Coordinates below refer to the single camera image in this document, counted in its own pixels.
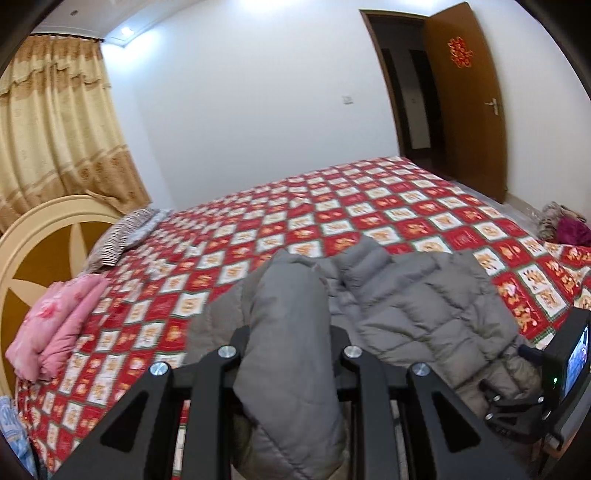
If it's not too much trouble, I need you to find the clothes pile on floor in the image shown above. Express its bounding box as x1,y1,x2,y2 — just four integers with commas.
537,200,585,241

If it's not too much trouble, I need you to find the red paper door decoration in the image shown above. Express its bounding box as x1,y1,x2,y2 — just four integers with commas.
446,36,474,66

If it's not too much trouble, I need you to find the cream and brown headboard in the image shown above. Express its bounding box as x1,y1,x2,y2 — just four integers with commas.
0,195,125,384

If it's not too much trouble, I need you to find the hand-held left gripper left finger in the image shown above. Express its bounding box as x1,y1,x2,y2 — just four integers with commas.
55,325,253,480

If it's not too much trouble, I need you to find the striped pillow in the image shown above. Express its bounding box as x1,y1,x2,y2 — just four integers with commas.
85,208,174,273

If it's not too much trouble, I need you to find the blue printed cloth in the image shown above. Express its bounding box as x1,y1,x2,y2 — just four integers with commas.
0,394,38,480

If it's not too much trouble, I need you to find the dark curtain rod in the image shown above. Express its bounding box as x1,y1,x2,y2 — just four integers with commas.
30,34,103,43

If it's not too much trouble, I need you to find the grey puffer jacket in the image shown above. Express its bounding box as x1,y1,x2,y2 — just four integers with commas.
187,235,546,480

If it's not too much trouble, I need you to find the dark brown door frame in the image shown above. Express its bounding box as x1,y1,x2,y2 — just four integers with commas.
360,9,450,172

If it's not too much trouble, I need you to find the red checkered printed bedspread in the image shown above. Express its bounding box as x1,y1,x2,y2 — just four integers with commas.
16,156,591,480

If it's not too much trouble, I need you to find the magenta cloth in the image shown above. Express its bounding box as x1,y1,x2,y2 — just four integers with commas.
556,217,591,246

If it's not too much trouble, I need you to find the beige patterned curtain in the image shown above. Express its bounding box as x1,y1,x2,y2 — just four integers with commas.
0,34,153,234

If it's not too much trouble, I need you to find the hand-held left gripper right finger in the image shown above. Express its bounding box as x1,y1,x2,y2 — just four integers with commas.
331,325,530,480

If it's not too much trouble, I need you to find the pink folded blanket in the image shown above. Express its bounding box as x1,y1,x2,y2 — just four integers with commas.
4,274,112,382

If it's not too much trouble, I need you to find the brown wooden door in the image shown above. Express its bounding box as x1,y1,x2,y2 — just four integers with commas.
422,2,509,204

